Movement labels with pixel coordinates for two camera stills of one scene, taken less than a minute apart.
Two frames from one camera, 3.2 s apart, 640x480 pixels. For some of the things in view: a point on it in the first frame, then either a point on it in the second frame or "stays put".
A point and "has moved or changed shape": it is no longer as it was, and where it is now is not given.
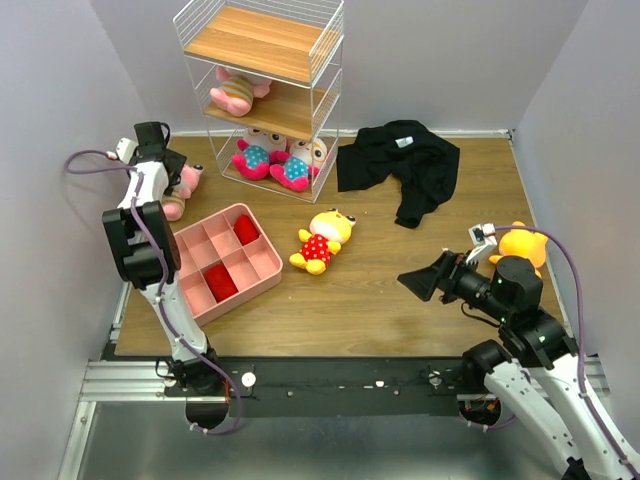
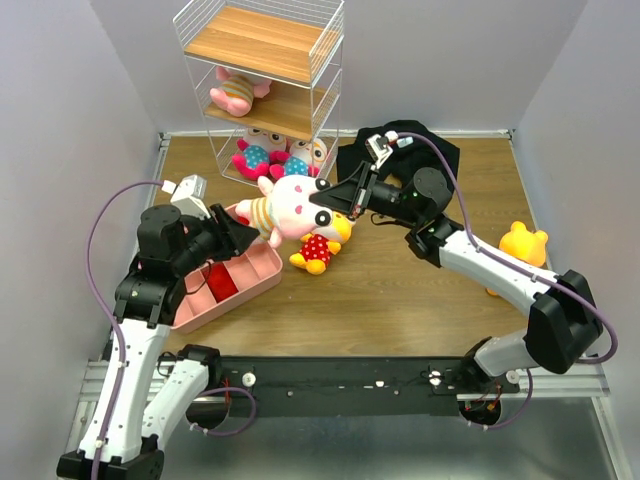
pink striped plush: (173, 202) has moved or changed shape
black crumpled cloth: (423, 165) stays put
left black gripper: (177, 161) → (233, 237)
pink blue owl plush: (259, 150) stays put
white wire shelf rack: (270, 73) stays put
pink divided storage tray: (225, 258) stays put
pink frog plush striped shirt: (235, 94) stays put
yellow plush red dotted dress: (328, 230) stays put
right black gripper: (447, 276) → (364, 186)
